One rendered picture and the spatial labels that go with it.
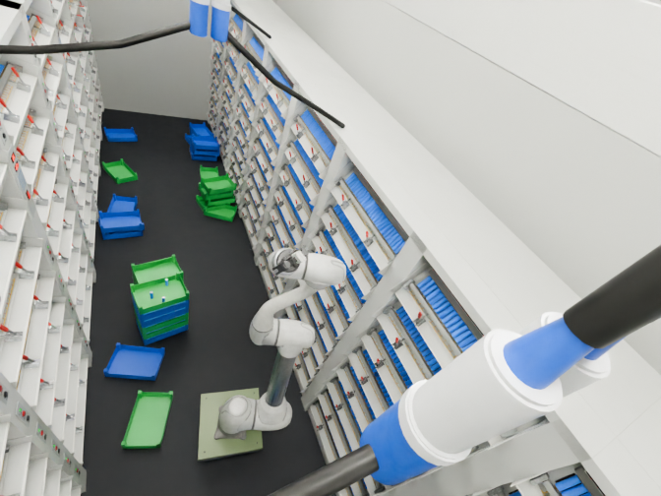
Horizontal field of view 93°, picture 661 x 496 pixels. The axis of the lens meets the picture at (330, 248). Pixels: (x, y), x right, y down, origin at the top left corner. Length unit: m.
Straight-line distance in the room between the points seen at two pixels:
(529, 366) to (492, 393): 0.03
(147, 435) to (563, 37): 2.46
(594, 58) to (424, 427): 0.27
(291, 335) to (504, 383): 1.39
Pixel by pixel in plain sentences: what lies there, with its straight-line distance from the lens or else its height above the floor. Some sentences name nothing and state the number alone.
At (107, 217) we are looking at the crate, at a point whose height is 0.08.
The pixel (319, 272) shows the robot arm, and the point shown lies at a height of 1.56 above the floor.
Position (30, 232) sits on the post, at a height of 1.22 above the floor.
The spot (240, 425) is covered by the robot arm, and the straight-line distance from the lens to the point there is 2.03.
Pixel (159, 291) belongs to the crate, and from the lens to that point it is 2.45.
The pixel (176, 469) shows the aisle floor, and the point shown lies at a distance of 2.41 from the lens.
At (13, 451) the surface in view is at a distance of 1.57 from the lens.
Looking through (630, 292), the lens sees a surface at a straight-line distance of 0.21.
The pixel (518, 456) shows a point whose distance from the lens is 1.23.
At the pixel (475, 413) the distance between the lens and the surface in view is 0.26.
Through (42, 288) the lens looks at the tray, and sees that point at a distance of 1.88.
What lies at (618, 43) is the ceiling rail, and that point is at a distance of 0.24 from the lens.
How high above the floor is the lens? 2.37
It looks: 41 degrees down
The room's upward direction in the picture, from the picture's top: 25 degrees clockwise
